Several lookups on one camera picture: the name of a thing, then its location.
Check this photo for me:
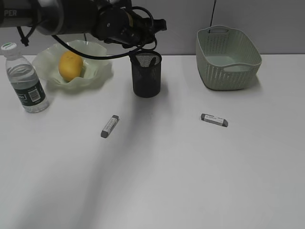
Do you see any black marker pen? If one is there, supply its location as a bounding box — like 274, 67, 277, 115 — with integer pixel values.
148, 56, 157, 72

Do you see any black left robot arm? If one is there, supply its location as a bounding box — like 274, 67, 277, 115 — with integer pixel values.
0, 0, 167, 49

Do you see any pale green plastic basket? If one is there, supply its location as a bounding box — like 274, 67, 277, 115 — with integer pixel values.
196, 25, 262, 91

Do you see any clear plastic water bottle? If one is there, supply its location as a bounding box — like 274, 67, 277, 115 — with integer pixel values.
0, 42, 49, 113

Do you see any pale green wavy plate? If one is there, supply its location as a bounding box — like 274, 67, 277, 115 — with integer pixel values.
32, 43, 112, 90

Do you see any black mesh pen holder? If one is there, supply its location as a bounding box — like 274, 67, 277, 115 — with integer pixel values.
130, 51, 162, 98

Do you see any grey white eraser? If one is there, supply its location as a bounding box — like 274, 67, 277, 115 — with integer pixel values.
201, 114, 228, 127
101, 115, 119, 138

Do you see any black wall cable right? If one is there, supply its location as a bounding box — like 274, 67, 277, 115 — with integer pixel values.
208, 0, 217, 27

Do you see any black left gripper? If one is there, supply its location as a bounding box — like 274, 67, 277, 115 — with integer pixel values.
104, 7, 166, 49

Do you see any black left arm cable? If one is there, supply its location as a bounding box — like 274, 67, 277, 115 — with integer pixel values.
16, 6, 158, 60

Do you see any yellow mango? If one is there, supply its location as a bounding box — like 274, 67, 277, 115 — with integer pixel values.
58, 51, 83, 82

